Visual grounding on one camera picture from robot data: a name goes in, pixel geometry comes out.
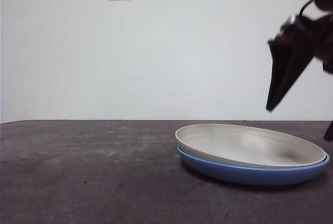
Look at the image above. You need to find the white round plate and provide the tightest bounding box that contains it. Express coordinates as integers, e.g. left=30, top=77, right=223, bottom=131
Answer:
left=174, top=123, right=327, bottom=169

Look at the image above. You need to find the blue round plate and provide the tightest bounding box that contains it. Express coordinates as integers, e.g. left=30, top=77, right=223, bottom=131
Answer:
left=176, top=146, right=330, bottom=186

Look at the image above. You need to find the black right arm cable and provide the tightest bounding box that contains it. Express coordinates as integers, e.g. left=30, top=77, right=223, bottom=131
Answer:
left=298, top=0, right=317, bottom=19

